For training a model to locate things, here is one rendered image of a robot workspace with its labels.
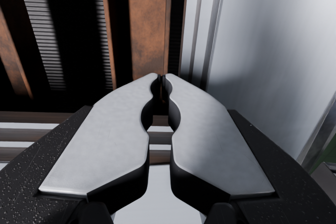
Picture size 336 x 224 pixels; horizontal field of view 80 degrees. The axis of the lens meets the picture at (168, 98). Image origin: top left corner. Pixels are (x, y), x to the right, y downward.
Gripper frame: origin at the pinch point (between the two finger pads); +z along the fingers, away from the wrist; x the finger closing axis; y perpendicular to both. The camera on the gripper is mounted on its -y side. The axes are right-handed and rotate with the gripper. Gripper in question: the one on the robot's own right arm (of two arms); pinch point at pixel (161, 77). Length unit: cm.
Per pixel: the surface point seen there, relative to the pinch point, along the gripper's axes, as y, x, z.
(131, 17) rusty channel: 0.5, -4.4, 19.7
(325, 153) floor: 101, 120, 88
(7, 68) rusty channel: 9.1, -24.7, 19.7
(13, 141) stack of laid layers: 8.3, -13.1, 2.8
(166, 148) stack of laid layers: 8.8, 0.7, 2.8
